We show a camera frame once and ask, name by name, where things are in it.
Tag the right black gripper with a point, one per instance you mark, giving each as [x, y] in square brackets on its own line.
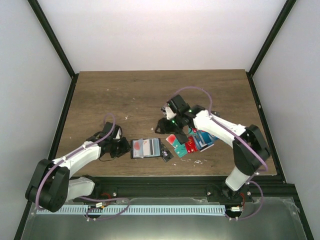
[165, 128]

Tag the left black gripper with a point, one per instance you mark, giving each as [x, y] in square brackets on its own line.
[126, 149]

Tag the white card red circle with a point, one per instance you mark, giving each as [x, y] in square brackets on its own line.
[172, 140]

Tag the plain black card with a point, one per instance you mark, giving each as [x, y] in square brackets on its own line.
[182, 138]

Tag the black leather card holder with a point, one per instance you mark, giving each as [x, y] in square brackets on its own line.
[145, 148]

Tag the red card with gold text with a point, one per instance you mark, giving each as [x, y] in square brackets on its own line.
[191, 146]

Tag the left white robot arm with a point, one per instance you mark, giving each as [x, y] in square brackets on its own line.
[53, 182]

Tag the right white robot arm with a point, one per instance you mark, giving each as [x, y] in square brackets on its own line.
[250, 149]

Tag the teal card upper pile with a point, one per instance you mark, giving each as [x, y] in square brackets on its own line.
[181, 151]

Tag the black VIP card centre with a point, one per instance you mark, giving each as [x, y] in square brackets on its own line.
[166, 155]

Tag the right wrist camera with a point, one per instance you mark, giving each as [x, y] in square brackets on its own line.
[168, 112]

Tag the light blue cable duct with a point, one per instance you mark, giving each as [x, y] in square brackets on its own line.
[201, 210]

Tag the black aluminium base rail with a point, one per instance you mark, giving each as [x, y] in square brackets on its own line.
[184, 186]

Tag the right black frame post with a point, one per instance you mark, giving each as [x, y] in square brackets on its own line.
[276, 27]

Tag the black frame post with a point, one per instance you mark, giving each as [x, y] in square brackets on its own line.
[276, 27]
[40, 15]

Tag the left black frame post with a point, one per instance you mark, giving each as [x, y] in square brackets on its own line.
[40, 15]

